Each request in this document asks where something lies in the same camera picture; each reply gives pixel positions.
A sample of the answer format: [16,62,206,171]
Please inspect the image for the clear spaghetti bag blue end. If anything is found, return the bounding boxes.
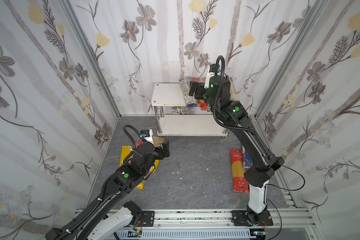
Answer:
[179,77,197,108]

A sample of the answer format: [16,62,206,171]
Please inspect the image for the brown and yellow spaghetti pack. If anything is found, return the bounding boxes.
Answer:
[150,137,165,173]

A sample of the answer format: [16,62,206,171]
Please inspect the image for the red spaghetti bag with label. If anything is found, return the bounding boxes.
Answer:
[192,78,210,112]

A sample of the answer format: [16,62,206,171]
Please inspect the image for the dark blue clear spaghetti bag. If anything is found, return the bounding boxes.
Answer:
[229,77,239,101]

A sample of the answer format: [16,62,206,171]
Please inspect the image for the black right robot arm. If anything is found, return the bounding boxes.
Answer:
[189,56,284,226]

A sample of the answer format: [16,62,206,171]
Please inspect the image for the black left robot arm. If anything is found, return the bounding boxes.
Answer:
[45,125,170,240]

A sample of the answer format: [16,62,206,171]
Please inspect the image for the white two-tier shelf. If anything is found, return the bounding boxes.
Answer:
[152,83,228,138]

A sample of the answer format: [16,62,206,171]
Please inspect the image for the dark blue Barilla pasta box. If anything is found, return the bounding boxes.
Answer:
[242,147,253,170]

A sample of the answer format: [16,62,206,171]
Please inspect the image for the red clear spaghetti bag left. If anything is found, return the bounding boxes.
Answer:
[135,139,143,148]

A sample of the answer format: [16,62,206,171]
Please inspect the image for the yellow spaghetti bag far left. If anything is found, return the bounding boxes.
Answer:
[120,146,133,166]

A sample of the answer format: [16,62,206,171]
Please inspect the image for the yellow Pastatime spaghetti bag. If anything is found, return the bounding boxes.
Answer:
[136,180,146,190]

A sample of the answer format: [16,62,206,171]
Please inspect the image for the red spaghetti bag right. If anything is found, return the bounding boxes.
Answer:
[230,148,249,193]

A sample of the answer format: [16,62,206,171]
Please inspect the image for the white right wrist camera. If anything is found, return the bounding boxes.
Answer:
[204,72,215,89]

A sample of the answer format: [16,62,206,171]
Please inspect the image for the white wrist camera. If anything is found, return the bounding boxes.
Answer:
[140,129,154,145]
[204,72,215,89]

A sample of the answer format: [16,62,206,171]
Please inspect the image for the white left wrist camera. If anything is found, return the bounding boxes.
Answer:
[140,129,154,145]

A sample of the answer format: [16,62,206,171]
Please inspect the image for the white slotted cable duct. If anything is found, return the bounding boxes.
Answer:
[117,229,256,240]

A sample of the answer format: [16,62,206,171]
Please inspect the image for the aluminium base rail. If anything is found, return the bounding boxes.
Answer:
[68,209,319,232]

